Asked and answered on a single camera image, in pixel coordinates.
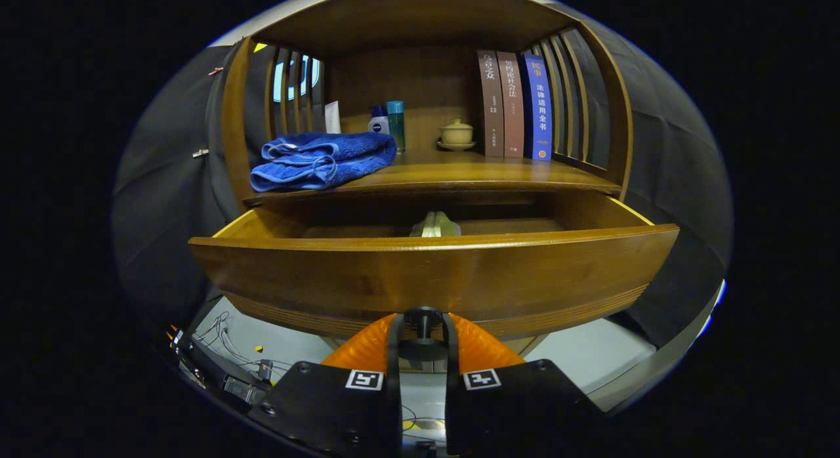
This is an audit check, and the black power strip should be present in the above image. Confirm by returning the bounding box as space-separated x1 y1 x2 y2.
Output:
172 327 276 406

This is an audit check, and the wooden countertop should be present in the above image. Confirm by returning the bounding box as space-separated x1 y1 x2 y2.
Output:
243 150 621 206

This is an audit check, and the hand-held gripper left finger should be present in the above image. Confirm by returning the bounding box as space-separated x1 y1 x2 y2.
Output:
248 312 402 458

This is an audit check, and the brown wooden drawer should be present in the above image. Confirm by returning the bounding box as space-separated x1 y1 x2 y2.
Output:
188 188 680 341

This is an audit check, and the beige lidded teacup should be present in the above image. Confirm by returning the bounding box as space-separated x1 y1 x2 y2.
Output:
437 118 476 152

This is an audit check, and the dark brown book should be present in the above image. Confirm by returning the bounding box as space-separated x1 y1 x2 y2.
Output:
477 50 505 158

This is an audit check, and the blue book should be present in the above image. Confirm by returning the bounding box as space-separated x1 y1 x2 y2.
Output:
522 53 553 162

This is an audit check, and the folded blue towel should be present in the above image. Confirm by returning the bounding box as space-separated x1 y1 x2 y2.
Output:
249 131 398 193

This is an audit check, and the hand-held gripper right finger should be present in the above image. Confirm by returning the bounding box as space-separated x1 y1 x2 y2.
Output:
443 312 608 458

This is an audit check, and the brown wooden cabinet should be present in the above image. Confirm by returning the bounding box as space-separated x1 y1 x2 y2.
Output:
220 0 634 373

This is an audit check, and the reddish brown book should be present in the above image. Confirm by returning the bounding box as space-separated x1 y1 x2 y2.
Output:
496 51 526 159

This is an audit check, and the clear teal bottle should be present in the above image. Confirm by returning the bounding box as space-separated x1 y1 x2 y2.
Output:
386 100 406 154

